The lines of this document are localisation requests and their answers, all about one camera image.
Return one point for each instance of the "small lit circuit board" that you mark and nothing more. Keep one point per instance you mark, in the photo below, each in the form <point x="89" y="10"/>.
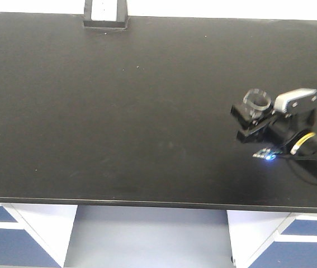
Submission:
<point x="267" y="154"/>

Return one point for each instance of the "black white power socket column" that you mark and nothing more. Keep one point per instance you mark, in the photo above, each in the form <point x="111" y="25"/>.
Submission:
<point x="105" y="14"/>

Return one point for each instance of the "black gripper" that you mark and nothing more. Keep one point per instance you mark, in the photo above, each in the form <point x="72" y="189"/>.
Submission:
<point x="281" y="130"/>

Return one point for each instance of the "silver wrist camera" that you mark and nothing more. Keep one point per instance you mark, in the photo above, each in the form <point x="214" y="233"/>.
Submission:
<point x="296" y="101"/>

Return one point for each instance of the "blue right bench cabinet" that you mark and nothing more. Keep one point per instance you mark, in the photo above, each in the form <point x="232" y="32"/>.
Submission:
<point x="273" y="239"/>

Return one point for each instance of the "small clear glass beaker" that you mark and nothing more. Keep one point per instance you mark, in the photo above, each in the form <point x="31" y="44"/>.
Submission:
<point x="257" y="101"/>

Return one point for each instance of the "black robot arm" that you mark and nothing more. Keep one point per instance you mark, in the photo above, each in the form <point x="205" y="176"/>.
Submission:
<point x="301" y="158"/>

